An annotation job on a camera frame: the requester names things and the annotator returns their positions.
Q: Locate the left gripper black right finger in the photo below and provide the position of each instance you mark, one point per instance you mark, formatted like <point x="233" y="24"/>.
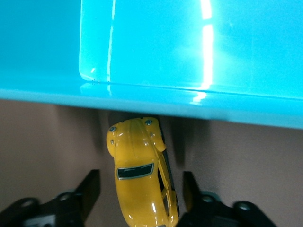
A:
<point x="213" y="212"/>

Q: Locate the yellow beetle toy car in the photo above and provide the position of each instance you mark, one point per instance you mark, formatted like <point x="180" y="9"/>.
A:
<point x="137" y="189"/>

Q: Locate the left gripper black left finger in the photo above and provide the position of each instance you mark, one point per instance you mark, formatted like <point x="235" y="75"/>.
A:
<point x="71" y="208"/>

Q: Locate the teal plastic storage box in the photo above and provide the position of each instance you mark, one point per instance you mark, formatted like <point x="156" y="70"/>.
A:
<point x="151" y="47"/>

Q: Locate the brown table mat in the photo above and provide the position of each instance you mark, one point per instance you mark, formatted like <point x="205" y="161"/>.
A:
<point x="47" y="142"/>

